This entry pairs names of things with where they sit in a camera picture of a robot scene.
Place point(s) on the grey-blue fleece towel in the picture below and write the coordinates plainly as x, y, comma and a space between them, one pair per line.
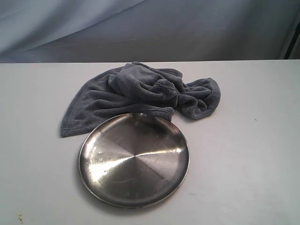
138, 88

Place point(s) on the round stainless steel plate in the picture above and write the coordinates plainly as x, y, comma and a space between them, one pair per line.
134, 160

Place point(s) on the blue-grey backdrop curtain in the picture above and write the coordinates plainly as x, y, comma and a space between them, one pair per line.
145, 30

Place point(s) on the dark stand pole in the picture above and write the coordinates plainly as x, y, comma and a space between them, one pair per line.
292, 42

